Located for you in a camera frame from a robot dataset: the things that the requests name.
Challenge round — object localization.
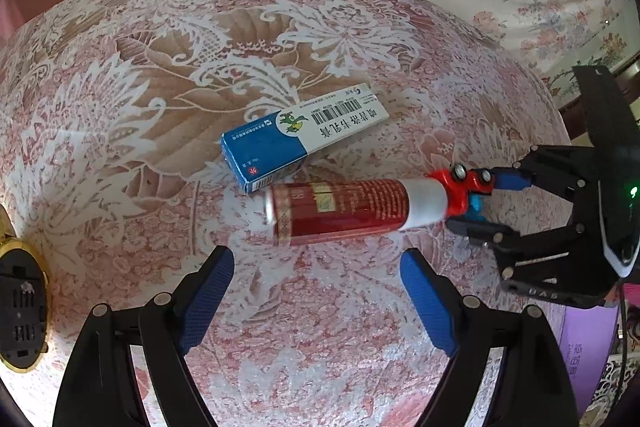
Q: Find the red blue toy car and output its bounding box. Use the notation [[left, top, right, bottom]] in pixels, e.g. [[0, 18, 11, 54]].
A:
[[427, 162, 495, 218]]

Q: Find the gold ornament with black base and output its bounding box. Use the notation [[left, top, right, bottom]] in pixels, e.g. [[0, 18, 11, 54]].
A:
[[0, 207, 52, 373]]

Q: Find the red white spray can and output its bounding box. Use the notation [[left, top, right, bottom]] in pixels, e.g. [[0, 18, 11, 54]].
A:
[[265, 178, 448, 246]]

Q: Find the blue white medicine box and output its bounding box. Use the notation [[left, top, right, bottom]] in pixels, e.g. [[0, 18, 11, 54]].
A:
[[221, 83, 390, 194]]

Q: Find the purple storage box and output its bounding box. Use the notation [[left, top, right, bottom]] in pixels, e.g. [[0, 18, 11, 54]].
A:
[[560, 303, 620, 417]]

